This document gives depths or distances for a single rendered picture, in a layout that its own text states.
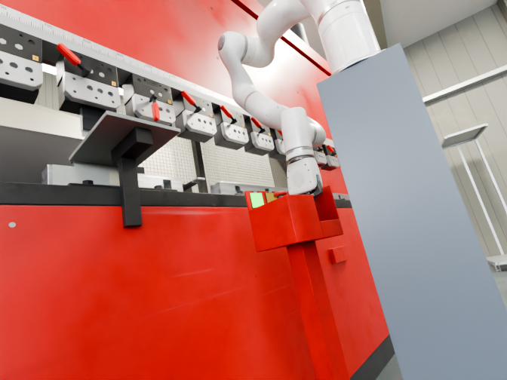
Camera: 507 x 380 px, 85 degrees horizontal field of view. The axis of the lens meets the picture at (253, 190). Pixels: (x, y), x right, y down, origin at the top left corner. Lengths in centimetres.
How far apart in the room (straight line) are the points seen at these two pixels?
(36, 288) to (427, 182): 74
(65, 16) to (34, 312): 84
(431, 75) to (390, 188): 479
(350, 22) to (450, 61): 469
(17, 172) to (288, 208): 109
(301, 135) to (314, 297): 45
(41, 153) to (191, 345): 102
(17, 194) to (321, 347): 75
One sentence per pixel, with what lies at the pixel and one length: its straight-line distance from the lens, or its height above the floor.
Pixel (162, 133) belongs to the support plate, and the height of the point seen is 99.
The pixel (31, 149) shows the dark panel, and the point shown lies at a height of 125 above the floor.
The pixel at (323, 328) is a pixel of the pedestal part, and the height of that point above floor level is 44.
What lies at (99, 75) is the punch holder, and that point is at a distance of 104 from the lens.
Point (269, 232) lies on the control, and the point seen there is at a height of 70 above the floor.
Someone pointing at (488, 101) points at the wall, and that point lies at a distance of 520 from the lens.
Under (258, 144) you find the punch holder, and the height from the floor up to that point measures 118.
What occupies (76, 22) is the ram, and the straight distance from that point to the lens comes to 115.
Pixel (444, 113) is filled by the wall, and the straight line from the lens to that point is 511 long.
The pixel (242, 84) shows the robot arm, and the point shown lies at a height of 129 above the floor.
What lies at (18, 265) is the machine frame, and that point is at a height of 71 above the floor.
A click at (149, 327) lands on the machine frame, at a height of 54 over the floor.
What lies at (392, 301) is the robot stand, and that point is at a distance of 61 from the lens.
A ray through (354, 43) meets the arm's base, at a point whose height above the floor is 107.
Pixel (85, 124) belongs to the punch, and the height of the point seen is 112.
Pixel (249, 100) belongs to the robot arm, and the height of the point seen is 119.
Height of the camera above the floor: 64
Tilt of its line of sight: 14 degrees up
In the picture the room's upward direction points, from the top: 12 degrees counter-clockwise
